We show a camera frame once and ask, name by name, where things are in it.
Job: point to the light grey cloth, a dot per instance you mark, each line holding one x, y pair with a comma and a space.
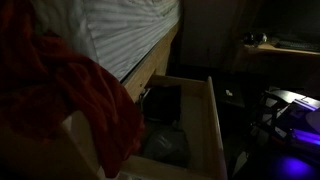
166, 146

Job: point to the black keyboard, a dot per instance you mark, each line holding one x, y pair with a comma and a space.
296, 45

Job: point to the open wooden drawer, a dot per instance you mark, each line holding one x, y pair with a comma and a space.
200, 126

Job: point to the wooden bed frame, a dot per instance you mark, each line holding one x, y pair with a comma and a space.
153, 63

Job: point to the striped white mattress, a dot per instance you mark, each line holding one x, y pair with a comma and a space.
126, 33

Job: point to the orange cloth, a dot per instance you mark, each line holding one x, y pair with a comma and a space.
66, 93

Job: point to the robot base equipment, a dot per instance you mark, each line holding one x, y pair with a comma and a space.
290, 116

